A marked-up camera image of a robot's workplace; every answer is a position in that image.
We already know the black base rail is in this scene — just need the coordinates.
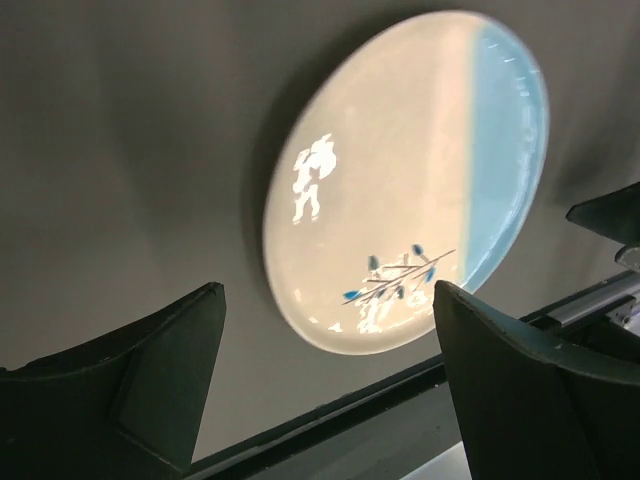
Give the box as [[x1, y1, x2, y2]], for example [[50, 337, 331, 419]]
[[191, 273, 639, 479]]

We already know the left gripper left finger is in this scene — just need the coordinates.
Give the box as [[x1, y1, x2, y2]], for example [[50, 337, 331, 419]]
[[1, 282, 226, 479]]

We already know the blue and cream plate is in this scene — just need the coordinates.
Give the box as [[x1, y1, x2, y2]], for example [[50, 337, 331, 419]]
[[262, 10, 550, 355]]

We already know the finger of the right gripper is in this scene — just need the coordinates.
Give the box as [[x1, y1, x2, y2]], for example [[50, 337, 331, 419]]
[[566, 182, 639, 273]]

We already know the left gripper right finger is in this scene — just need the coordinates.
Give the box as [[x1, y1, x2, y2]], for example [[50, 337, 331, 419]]
[[434, 281, 639, 479]]

